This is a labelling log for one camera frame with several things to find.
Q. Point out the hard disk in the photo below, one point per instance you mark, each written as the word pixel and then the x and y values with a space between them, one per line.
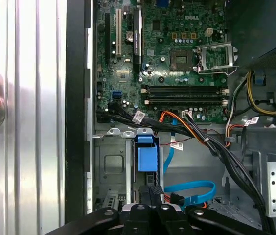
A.
pixel 147 156

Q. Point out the CPU socket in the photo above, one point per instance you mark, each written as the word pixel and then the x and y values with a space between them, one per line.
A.
pixel 180 60

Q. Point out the black expansion slot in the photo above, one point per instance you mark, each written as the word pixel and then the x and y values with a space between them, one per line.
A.
pixel 107 36

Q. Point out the grey metal disk bay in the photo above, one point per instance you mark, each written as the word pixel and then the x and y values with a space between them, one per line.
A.
pixel 113 166

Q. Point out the white expansion slot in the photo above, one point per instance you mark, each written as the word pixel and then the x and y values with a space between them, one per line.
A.
pixel 118 31

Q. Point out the metal socket cover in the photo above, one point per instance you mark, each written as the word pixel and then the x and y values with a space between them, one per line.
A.
pixel 217 56

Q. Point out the grey power supply unit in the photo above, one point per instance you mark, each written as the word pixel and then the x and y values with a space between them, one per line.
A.
pixel 258 31

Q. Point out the green motherboard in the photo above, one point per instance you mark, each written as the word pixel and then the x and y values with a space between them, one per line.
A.
pixel 157 29

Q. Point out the silver coin cell battery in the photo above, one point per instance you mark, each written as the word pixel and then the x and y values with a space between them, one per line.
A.
pixel 130 36

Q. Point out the black open PC case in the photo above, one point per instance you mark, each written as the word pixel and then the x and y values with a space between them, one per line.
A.
pixel 76 98

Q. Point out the blue plastic clip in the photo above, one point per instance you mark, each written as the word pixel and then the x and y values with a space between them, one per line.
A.
pixel 259 78

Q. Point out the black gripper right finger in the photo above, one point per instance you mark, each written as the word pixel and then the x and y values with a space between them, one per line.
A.
pixel 169 220

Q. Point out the metal locking lever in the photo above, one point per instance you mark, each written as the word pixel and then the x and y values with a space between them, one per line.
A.
pixel 216 72

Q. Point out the black graphics card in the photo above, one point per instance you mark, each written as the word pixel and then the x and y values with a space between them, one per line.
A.
pixel 138 39

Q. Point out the black RAM slot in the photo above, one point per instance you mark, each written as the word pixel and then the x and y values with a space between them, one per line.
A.
pixel 184 101
pixel 184 97
pixel 184 91
pixel 184 86

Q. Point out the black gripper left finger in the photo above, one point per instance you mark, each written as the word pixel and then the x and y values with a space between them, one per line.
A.
pixel 138 220

